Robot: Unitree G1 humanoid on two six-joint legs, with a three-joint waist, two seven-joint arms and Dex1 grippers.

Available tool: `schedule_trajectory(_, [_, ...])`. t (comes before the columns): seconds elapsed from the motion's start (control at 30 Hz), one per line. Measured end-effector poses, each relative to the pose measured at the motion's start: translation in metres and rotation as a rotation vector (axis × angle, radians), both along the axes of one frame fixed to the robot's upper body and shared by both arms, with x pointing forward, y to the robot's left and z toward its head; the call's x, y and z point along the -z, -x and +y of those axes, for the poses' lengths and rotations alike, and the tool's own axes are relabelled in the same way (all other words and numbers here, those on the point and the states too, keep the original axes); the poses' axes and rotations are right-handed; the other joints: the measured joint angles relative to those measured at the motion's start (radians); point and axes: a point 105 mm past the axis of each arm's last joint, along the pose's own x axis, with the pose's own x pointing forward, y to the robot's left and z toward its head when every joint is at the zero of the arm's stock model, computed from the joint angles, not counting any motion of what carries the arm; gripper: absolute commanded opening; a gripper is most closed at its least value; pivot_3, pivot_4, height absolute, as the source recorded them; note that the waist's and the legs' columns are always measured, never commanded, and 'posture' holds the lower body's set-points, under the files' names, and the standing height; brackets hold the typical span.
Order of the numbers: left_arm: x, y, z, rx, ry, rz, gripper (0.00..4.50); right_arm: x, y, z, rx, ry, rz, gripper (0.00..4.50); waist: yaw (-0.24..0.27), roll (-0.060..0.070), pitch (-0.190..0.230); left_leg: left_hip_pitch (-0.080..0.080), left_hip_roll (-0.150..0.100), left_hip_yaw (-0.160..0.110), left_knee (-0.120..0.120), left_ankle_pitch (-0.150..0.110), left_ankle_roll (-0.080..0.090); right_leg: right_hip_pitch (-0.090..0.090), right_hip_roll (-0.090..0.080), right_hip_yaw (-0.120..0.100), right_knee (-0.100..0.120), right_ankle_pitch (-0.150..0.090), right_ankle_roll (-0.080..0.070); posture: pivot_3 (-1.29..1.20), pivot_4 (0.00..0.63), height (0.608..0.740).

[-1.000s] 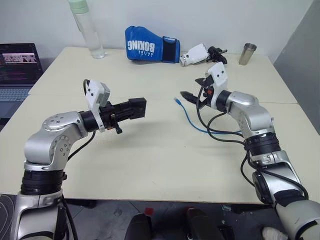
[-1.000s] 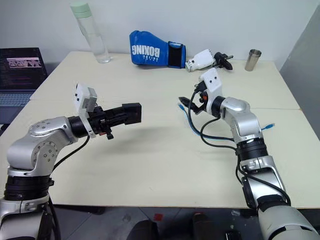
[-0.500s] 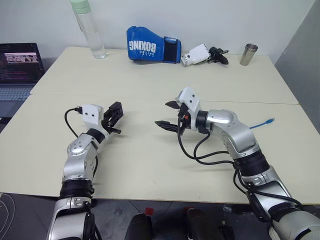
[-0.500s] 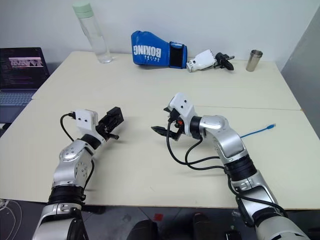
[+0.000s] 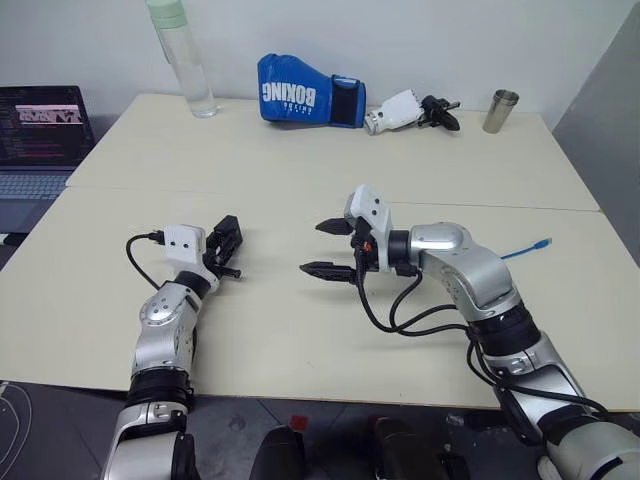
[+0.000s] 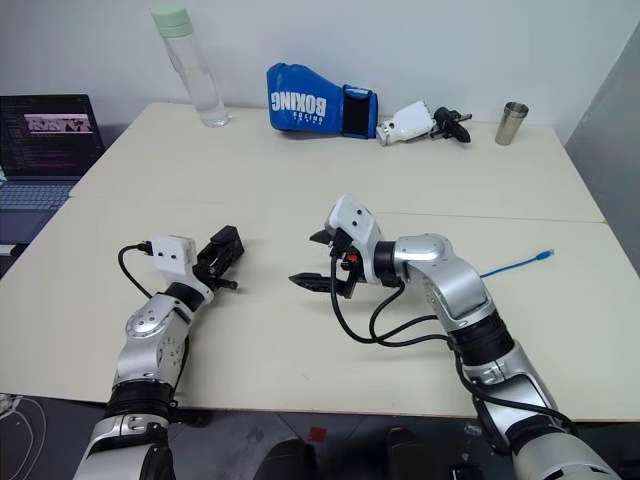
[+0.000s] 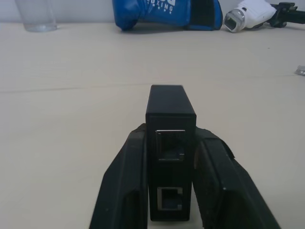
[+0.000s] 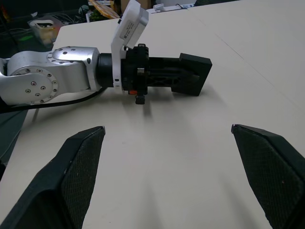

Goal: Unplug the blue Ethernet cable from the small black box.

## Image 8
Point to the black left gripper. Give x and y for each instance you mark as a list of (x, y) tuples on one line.
[(133, 69)]

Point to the dark grey panel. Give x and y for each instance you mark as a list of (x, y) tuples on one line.
[(10, 133)]

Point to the clear plastic storage container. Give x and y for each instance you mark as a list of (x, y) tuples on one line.
[(44, 31)]

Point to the green leafy object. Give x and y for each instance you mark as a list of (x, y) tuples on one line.
[(95, 15)]

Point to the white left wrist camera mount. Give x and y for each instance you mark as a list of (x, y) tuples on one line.
[(129, 26)]

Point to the yellow patterned flat object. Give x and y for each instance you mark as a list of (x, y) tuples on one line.
[(103, 8)]

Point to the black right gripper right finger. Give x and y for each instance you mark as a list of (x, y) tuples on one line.
[(274, 171)]

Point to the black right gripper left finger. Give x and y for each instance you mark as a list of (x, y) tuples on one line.
[(52, 181)]

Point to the small white box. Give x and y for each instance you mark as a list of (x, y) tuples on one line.
[(159, 6)]

